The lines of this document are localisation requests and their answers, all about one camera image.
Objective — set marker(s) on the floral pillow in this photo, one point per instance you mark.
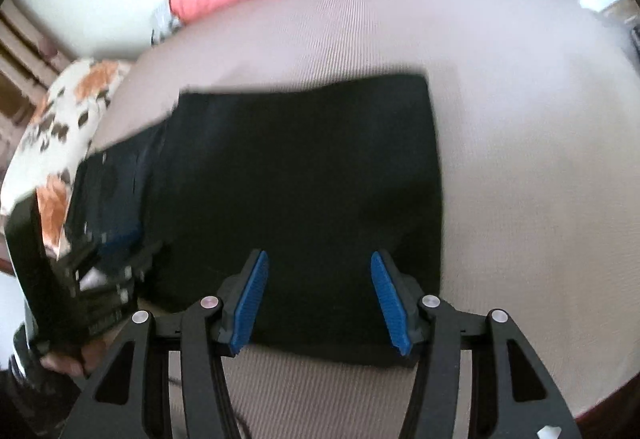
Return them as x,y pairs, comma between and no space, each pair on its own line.
60,129

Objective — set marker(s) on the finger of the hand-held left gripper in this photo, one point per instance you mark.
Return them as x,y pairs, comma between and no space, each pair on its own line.
120,234

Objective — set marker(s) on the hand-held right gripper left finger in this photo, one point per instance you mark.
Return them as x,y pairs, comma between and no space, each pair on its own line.
250,299

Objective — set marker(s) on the person's left hand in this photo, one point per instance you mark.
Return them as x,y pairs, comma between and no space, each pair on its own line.
67,363

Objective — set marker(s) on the black pants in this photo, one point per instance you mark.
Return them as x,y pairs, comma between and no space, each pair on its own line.
300,199

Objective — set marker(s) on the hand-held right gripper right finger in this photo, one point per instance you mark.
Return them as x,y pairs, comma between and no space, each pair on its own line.
392,304

